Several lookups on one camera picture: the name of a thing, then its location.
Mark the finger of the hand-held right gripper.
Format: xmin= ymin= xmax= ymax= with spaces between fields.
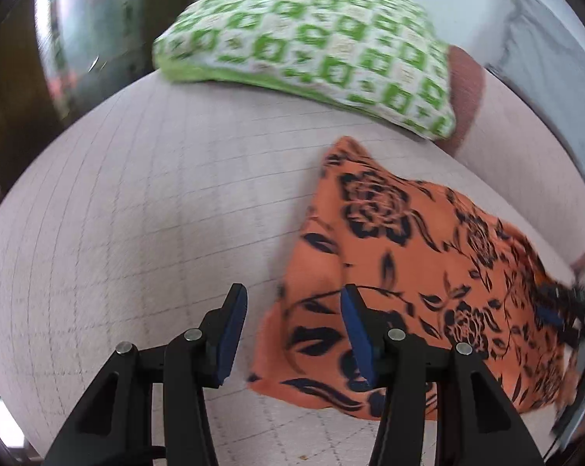
xmin=535 ymin=279 xmax=585 ymax=350

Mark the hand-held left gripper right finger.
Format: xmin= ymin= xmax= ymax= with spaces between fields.
xmin=340 ymin=284 xmax=545 ymax=466

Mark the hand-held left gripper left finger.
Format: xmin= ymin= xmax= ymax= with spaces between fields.
xmin=42 ymin=283 xmax=248 ymax=466

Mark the orange floral cloth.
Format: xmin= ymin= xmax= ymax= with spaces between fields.
xmin=248 ymin=136 xmax=584 ymax=421

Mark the pink bolster cushion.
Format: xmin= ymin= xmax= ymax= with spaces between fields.
xmin=440 ymin=45 xmax=585 ymax=269

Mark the green patterned pillow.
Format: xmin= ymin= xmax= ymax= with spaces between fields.
xmin=153 ymin=0 xmax=458 ymax=143

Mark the dark wooden door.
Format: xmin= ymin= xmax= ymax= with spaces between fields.
xmin=0 ymin=0 xmax=152 ymax=236

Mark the leaded glass door panel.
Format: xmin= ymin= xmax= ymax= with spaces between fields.
xmin=33 ymin=0 xmax=148 ymax=122

